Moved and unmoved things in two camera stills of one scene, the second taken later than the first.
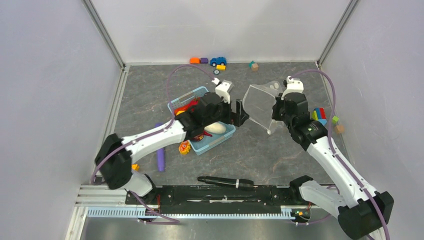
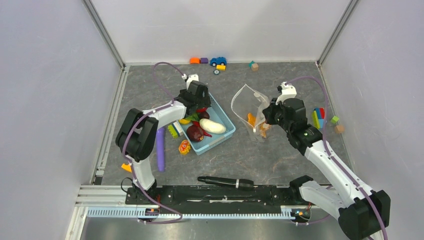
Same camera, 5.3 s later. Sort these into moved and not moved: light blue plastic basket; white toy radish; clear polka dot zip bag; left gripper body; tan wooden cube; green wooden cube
Moved: clear polka dot zip bag; left gripper body
Not moved: green wooden cube; tan wooden cube; light blue plastic basket; white toy radish
